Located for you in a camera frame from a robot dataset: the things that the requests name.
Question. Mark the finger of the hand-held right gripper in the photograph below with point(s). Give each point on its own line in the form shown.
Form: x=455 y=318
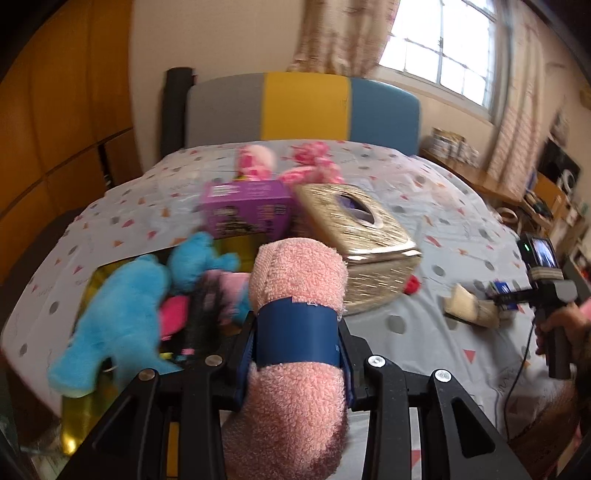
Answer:
x=503 y=288
x=512 y=313

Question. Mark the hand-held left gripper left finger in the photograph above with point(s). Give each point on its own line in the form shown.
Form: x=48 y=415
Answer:
x=244 y=364

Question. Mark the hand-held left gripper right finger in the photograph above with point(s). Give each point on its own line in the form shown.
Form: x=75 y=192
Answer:
x=347 y=374

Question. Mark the beige cloth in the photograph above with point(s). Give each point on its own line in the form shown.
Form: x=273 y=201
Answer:
x=468 y=307

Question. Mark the pink towel blue band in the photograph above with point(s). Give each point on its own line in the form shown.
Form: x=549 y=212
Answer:
x=295 y=286

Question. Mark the blue and pink plush toy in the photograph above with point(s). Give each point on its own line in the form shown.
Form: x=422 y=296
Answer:
x=194 y=263

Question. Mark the blue plush dinosaur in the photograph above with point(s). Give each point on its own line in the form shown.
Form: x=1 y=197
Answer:
x=120 y=318

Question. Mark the gold storage box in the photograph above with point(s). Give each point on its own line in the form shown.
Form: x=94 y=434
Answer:
x=83 y=415

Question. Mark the person's right forearm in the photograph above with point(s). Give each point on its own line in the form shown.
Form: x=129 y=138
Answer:
x=554 y=429

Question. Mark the hot pink soft toy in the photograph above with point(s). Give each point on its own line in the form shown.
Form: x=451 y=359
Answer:
x=175 y=314

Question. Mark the small red soft ball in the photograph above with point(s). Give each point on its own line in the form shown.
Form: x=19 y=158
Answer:
x=412 y=285

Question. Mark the person's right hand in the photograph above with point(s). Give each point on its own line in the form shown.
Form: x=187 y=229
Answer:
x=575 y=321

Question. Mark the yellow small cabinet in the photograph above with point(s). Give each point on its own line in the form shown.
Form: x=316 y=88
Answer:
x=551 y=196

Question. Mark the wooden desk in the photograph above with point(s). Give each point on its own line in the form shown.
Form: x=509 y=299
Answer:
x=480 y=180

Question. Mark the white round device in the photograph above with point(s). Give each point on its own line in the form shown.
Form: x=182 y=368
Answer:
x=569 y=180

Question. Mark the gold tissue box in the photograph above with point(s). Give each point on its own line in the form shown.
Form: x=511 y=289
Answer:
x=369 y=258

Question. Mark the black monitor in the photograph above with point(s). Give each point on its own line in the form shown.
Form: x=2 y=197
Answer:
x=558 y=159

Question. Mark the row of tin cans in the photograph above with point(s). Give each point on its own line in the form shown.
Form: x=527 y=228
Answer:
x=455 y=145

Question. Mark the purple cardboard box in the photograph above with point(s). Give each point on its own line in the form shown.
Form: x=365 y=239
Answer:
x=249 y=210

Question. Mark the white patterned curtain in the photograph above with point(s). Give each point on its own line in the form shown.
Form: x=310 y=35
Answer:
x=521 y=115

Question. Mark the pale pink plush toy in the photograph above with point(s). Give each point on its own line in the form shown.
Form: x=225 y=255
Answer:
x=254 y=161

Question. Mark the pink checked plush toy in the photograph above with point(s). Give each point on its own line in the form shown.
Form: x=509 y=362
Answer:
x=314 y=164

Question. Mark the large window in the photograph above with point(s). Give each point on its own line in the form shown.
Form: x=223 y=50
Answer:
x=443 y=46

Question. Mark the black upright bolster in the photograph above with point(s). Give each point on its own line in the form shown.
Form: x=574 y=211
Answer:
x=175 y=110

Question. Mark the grey yellow blue headboard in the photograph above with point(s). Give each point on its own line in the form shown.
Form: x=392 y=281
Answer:
x=304 y=106

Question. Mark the wooden wardrobe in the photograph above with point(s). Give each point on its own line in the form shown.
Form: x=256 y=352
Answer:
x=55 y=138

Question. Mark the floral curtain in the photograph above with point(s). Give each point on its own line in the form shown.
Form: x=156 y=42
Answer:
x=341 y=37

